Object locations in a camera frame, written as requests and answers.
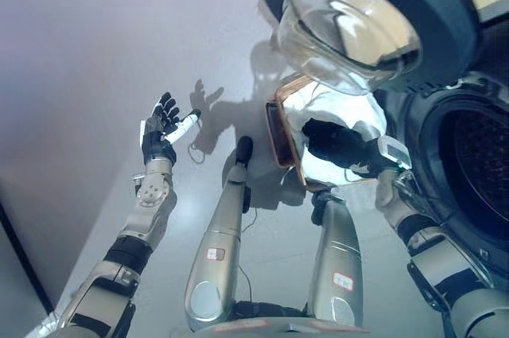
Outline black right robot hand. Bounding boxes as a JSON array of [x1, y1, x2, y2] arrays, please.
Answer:
[[345, 130, 413, 176]]

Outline silver right robot leg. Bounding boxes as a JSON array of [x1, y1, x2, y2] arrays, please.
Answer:
[[305, 189, 366, 328]]

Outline grey front-load washing machine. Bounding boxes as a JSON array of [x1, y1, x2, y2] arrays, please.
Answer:
[[373, 7, 509, 288]]

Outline brown woven laundry basket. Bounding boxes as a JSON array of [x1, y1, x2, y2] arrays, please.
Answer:
[[264, 75, 379, 195]]

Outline silver robot leg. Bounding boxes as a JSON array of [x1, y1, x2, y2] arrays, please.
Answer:
[[305, 189, 366, 328], [184, 135, 255, 333]]

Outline silver robot torso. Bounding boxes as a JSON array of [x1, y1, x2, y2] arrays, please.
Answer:
[[170, 301, 371, 338]]

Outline silver left robot leg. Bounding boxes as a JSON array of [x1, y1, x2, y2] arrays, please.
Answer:
[[184, 135, 255, 333]]

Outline white clothes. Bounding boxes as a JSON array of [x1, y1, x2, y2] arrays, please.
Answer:
[[282, 82, 387, 187]]

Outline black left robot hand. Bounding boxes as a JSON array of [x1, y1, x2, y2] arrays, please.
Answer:
[[138, 91, 202, 166]]

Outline black garment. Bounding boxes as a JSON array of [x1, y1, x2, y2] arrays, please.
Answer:
[[301, 117, 379, 171]]

